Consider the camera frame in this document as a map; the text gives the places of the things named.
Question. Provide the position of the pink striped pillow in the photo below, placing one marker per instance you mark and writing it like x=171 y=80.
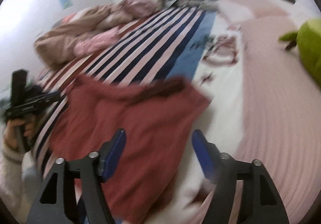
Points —
x=265 y=107

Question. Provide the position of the dark red knit top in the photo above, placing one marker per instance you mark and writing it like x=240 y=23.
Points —
x=157 y=119

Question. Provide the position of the person's left hand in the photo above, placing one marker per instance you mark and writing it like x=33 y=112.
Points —
x=17 y=133

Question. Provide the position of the shiny mauve satin garment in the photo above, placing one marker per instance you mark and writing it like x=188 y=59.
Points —
x=139 y=8

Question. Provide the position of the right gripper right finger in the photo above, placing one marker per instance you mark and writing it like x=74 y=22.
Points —
x=260 y=200

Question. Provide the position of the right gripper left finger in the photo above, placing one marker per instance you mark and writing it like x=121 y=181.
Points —
x=72 y=190

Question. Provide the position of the blue wall poster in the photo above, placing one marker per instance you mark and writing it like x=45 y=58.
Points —
x=65 y=3

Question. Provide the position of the brown pink crumpled duvet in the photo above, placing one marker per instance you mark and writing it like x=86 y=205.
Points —
x=56 y=47

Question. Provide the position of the green avocado plush toy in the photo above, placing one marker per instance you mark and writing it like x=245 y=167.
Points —
x=307 y=39

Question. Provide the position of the person's sweater forearm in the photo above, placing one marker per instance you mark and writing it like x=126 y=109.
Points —
x=13 y=185

